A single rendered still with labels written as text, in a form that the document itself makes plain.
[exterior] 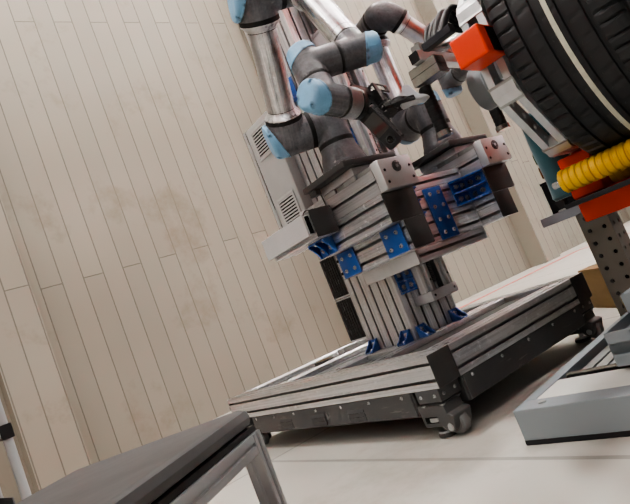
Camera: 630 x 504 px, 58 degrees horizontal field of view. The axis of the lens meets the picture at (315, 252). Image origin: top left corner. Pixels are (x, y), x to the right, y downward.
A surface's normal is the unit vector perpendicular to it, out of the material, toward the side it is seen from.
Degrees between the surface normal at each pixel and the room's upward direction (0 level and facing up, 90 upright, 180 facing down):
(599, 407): 90
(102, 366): 90
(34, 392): 90
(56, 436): 90
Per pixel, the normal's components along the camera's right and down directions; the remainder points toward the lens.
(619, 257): -0.69, 0.20
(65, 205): 0.54, -0.30
